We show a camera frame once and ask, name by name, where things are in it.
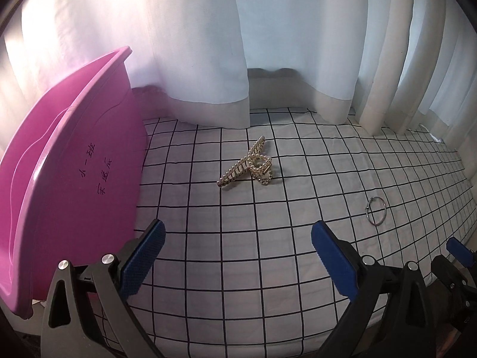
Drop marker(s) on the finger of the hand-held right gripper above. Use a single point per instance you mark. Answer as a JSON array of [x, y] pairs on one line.
[[447, 272], [456, 248]]

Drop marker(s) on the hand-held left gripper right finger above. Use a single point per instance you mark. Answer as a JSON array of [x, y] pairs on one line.
[[335, 261]]

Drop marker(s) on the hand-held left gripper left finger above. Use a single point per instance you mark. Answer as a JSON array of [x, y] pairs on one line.
[[143, 257]]

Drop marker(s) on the pink plastic basin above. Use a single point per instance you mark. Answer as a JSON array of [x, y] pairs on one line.
[[74, 179]]

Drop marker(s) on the pearl hair claw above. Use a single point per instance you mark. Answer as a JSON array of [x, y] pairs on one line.
[[257, 164]]

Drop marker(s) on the white checked bedsheet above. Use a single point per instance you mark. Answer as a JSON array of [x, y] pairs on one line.
[[242, 250]]

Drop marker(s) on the white curtain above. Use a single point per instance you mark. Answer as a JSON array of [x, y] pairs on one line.
[[298, 26]]

